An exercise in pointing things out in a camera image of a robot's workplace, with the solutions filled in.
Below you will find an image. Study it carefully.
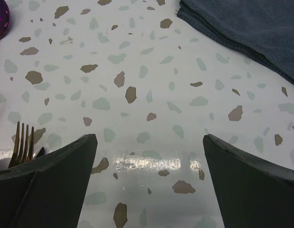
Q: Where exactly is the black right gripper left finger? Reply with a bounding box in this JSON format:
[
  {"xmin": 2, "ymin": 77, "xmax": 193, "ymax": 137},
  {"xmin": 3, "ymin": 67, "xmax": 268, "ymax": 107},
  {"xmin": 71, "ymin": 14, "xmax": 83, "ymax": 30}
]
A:
[{"xmin": 0, "ymin": 134, "xmax": 98, "ymax": 228}]

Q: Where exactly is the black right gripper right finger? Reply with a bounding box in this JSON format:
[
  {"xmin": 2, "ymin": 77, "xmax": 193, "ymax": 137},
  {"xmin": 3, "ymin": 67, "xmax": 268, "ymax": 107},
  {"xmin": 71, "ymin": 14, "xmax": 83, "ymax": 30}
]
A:
[{"xmin": 203, "ymin": 134, "xmax": 294, "ymax": 228}]

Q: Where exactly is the dark purple utensil tip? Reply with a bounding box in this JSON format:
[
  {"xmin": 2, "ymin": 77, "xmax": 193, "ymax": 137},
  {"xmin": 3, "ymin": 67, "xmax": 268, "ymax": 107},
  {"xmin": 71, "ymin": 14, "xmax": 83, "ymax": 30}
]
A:
[{"xmin": 35, "ymin": 147, "xmax": 46, "ymax": 159}]

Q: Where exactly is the gold metal fork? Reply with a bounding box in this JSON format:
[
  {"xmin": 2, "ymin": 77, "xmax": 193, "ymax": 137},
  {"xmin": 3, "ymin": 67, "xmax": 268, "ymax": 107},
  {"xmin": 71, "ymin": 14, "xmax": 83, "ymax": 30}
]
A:
[{"xmin": 8, "ymin": 122, "xmax": 35, "ymax": 168}]

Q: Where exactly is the folded grey-blue cloth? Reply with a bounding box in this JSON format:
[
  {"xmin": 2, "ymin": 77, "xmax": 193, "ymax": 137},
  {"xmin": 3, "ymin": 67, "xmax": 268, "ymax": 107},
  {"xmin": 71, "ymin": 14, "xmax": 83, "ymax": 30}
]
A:
[{"xmin": 177, "ymin": 0, "xmax": 294, "ymax": 85}]

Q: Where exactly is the shiny purple spoon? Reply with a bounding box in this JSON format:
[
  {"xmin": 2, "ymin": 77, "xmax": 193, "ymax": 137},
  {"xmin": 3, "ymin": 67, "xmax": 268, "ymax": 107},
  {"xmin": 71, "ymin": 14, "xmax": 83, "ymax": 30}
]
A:
[{"xmin": 0, "ymin": 0, "xmax": 10, "ymax": 39}]

